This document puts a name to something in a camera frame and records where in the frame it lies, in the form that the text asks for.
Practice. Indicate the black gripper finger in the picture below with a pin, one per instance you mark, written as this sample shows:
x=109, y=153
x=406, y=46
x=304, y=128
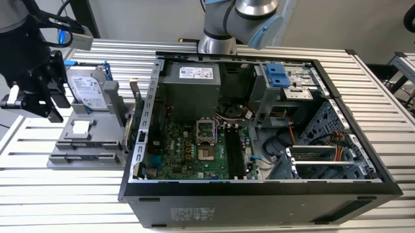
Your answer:
x=57, y=72
x=41, y=104

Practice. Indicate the RAM stick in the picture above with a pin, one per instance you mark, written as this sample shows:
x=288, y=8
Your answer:
x=83, y=158
x=85, y=144

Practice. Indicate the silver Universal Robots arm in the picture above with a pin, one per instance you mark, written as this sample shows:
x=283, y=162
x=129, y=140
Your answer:
x=220, y=14

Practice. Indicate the black RAM slot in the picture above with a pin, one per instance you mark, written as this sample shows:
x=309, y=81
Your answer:
x=231, y=150
x=239, y=150

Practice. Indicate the hard disk in blue carrier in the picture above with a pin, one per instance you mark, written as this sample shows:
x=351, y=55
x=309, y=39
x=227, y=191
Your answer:
x=88, y=89

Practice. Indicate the silver CPU chip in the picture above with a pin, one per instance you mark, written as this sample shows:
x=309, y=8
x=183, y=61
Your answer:
x=80, y=126

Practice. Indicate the grey parts rack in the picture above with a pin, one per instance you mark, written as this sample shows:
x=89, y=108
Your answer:
x=97, y=121

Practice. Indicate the green graphics card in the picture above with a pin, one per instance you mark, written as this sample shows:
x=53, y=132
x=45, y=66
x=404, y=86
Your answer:
x=137, y=109

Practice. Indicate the yellow tipped black connector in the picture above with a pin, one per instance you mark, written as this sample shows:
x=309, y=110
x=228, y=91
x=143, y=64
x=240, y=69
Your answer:
x=188, y=40

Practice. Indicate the grey power supply unit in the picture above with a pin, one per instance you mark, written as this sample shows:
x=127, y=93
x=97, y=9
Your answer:
x=191, y=97

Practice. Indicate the green motherboard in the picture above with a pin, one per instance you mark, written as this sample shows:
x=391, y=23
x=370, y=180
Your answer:
x=181, y=167

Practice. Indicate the socket locking lever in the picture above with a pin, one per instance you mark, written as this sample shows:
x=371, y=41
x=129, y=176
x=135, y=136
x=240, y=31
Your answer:
x=215, y=132

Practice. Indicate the CPU socket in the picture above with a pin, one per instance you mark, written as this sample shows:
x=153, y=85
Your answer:
x=205, y=153

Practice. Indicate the CPU cooler fan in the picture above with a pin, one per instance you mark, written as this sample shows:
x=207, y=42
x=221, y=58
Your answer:
x=233, y=110

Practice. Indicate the blue drive bay latch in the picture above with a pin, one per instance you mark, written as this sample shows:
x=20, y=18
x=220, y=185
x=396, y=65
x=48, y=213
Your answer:
x=276, y=75

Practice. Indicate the black open PC case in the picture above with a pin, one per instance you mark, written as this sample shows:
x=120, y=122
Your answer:
x=227, y=213

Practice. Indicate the grey optical drive cage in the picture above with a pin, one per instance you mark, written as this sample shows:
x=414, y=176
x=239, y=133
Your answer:
x=301, y=72

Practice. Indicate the grey disk bay cage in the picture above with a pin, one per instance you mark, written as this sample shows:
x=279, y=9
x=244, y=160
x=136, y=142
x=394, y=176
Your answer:
x=320, y=157

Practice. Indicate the black table corner cap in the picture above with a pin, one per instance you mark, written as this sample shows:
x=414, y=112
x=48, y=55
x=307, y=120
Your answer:
x=351, y=52

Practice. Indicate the metal slat side table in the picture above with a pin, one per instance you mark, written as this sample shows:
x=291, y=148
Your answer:
x=403, y=63

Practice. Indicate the silver side wrist camera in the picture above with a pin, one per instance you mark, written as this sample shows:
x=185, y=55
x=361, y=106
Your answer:
x=12, y=93

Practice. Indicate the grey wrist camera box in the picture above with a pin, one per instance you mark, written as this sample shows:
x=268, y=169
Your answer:
x=80, y=38

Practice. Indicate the black upright post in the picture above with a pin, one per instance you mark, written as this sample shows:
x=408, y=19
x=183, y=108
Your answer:
x=92, y=14

